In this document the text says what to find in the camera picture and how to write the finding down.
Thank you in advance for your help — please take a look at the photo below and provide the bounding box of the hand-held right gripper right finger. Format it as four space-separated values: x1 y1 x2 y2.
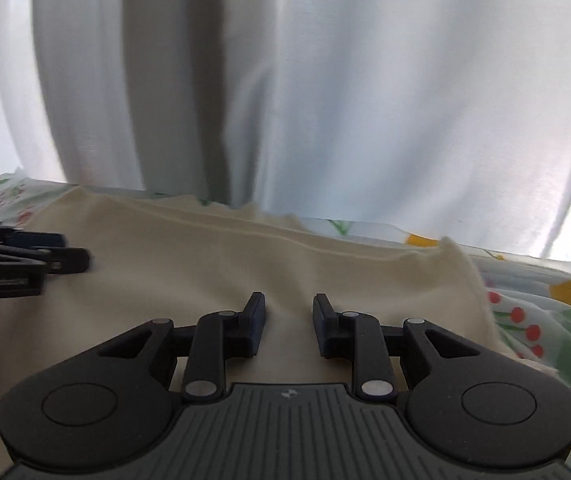
313 292 482 402

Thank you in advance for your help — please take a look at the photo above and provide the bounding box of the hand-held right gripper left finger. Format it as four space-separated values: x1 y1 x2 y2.
96 291 268 402

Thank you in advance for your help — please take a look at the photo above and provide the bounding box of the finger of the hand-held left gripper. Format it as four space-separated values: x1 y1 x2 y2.
0 238 92 277
0 216 67 249

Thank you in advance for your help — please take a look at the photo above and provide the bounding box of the cream knit sweater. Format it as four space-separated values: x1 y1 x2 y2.
0 185 561 480

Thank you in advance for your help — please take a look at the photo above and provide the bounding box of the floral bedsheet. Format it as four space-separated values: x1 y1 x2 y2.
0 172 571 463

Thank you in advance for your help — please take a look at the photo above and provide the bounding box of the white curtain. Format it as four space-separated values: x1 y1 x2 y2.
0 0 571 272

